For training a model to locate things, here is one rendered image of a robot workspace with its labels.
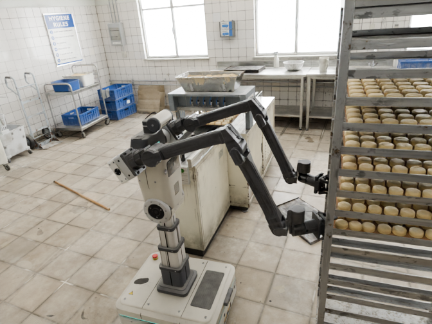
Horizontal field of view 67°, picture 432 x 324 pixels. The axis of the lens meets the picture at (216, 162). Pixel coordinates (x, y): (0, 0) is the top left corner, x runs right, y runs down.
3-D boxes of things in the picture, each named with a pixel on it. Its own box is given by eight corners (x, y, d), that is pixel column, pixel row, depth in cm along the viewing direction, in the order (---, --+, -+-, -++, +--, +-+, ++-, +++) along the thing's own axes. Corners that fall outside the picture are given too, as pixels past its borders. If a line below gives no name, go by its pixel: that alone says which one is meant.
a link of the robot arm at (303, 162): (288, 175, 182) (286, 182, 175) (288, 156, 177) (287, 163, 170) (310, 177, 179) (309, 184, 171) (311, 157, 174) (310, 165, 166)
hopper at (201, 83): (189, 86, 312) (188, 71, 306) (245, 86, 293) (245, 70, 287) (176, 93, 288) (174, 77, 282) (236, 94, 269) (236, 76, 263)
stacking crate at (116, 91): (117, 92, 688) (115, 83, 680) (133, 93, 675) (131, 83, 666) (99, 99, 638) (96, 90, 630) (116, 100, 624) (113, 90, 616)
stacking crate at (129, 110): (122, 111, 706) (120, 101, 697) (137, 112, 689) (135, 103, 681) (103, 119, 657) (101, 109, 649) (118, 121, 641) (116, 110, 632)
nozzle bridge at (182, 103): (186, 119, 331) (182, 85, 317) (256, 121, 306) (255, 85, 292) (171, 129, 303) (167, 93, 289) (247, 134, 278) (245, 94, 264)
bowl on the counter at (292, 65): (281, 71, 511) (281, 63, 506) (285, 68, 538) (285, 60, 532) (302, 71, 498) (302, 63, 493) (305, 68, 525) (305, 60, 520)
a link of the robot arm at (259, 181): (233, 141, 133) (225, 152, 124) (245, 136, 131) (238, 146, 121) (277, 225, 143) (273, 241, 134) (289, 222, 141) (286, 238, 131)
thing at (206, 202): (199, 207, 333) (190, 124, 295) (231, 212, 321) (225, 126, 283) (167, 252, 273) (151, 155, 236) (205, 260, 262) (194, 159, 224)
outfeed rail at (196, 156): (256, 96, 394) (255, 90, 391) (258, 96, 393) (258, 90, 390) (188, 168, 225) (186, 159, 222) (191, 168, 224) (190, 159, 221)
